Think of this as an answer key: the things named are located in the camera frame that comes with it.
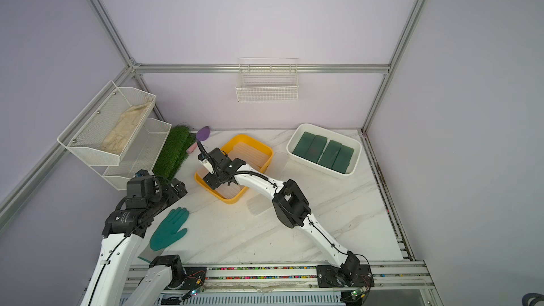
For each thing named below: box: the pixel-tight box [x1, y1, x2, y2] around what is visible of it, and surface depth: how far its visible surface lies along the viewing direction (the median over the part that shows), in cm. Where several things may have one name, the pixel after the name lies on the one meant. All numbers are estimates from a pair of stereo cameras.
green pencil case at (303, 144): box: [291, 131, 316, 158], surface depth 113 cm
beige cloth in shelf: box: [99, 101, 152, 155], surface depth 81 cm
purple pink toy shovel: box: [186, 125, 211, 154], surface depth 120 cm
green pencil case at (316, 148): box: [303, 134, 328, 163], surface depth 113 cm
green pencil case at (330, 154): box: [317, 139, 343, 169], surface depth 111 cm
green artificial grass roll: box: [152, 125, 197, 180], surface depth 107 cm
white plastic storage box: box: [286, 122, 362, 179], surface depth 111 cm
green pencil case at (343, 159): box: [331, 145, 355, 175], surface depth 107 cm
